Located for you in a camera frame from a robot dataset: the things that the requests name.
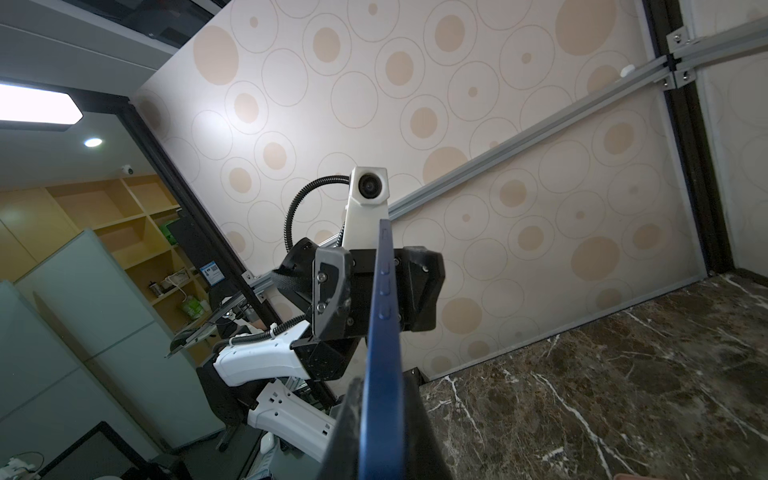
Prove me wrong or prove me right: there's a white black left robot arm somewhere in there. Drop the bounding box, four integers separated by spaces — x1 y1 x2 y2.
197 239 448 479

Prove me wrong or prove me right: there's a dark blue smartphone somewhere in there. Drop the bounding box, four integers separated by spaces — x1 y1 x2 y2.
358 220 405 479

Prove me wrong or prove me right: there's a silver aluminium rail back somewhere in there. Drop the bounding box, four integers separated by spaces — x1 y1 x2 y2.
663 17 767 90

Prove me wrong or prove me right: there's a black corner frame post left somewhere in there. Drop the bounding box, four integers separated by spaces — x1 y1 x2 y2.
642 0 734 275

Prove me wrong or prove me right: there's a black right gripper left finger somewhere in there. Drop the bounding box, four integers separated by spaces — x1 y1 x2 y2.
316 378 364 480

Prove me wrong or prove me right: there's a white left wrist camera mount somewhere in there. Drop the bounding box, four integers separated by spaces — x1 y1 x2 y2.
341 166 390 250

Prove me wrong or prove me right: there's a silver aluminium rail left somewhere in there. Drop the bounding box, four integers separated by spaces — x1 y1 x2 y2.
239 53 679 301

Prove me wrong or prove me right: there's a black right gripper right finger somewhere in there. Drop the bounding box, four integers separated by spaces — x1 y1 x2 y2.
403 373 452 480

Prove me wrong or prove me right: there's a wooden shelving unit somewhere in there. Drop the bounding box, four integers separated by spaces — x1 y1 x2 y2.
1 175 211 333

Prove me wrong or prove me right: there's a grey cabinet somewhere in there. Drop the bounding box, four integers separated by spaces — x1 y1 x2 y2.
1 231 222 459

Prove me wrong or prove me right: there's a ceiling light panel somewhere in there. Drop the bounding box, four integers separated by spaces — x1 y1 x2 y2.
1 83 83 131

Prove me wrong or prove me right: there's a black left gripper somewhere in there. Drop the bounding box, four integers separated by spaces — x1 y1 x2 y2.
272 238 446 381

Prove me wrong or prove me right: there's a silver aluminium rail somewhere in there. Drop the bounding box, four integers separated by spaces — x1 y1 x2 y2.
663 17 767 90
239 53 679 301

